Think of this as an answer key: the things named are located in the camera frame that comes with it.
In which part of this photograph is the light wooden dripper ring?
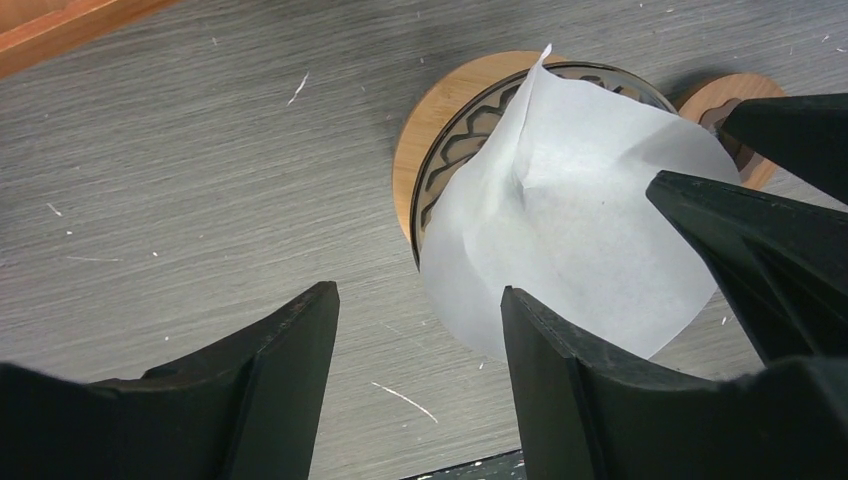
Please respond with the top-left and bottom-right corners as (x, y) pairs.
(391, 50), (568, 243)

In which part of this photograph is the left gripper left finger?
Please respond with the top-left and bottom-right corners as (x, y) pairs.
(1, 281), (340, 479)

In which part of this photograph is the white paper coffee filter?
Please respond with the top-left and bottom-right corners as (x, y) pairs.
(420, 63), (740, 360)

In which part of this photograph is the orange wooden compartment tray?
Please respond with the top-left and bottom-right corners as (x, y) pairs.
(1, 0), (175, 78)

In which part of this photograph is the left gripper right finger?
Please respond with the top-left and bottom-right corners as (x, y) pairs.
(501, 287), (847, 479)

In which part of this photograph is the clear smoky glass dripper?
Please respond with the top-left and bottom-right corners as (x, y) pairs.
(409, 61), (677, 270)

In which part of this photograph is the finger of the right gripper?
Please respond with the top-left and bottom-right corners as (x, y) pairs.
(721, 93), (847, 204)
(646, 171), (847, 364)

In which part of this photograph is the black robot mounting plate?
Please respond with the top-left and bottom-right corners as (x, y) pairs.
(404, 450), (527, 480)

